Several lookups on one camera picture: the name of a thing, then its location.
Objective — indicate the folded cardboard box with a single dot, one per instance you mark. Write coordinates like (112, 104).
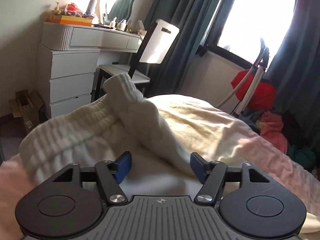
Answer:
(25, 110)

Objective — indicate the cream pants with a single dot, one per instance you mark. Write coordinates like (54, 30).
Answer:
(125, 120)

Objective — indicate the pink cloth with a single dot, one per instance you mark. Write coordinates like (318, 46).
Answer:
(273, 130)

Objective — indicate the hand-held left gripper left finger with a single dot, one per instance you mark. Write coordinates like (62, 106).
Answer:
(123, 166)

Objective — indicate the red cloth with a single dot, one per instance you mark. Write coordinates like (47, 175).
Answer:
(262, 95)

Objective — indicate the black cloth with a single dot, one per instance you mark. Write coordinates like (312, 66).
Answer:
(296, 127)

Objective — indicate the orange box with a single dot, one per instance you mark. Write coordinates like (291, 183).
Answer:
(67, 20)

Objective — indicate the white drawer chest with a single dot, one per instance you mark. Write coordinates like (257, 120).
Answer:
(70, 80)

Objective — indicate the red cosmetic bag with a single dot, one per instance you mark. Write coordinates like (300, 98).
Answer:
(73, 8)

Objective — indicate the bed with pastel sheet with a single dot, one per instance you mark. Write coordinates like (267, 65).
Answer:
(250, 150)

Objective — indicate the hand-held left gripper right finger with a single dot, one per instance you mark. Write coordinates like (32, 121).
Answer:
(197, 166)

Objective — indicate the dark framed window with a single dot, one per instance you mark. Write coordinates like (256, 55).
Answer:
(255, 20)

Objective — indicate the wavy vanity mirror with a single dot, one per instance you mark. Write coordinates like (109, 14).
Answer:
(122, 2)

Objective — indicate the garment steamer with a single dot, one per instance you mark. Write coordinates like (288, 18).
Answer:
(255, 77)

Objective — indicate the grey spray bottle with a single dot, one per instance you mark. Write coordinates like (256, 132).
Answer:
(91, 5)

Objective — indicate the green cloth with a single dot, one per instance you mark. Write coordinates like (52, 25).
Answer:
(302, 156)

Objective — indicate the white vanity desk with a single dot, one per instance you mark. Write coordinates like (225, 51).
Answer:
(87, 36)

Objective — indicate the small white bottle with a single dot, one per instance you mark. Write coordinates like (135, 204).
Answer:
(123, 25)
(113, 23)

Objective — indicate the white and black chair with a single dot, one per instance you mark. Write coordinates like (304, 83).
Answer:
(160, 42)

